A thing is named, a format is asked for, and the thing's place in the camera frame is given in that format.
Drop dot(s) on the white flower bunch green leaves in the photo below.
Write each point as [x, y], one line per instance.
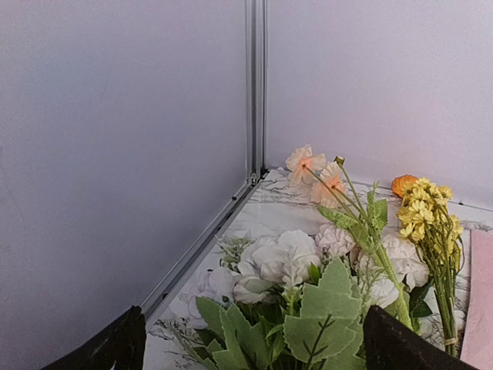
[299, 302]

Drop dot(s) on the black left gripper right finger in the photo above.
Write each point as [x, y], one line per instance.
[390, 345]

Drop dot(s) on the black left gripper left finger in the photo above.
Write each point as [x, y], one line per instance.
[120, 345]

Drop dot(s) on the pink wrapping paper sheet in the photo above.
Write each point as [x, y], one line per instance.
[477, 344]

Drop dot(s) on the orange flower stem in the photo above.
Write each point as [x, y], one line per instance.
[400, 184]

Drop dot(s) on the peach flower long green stem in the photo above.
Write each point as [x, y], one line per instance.
[337, 200]

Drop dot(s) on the yellow small flower bunch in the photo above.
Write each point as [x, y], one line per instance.
[436, 234]

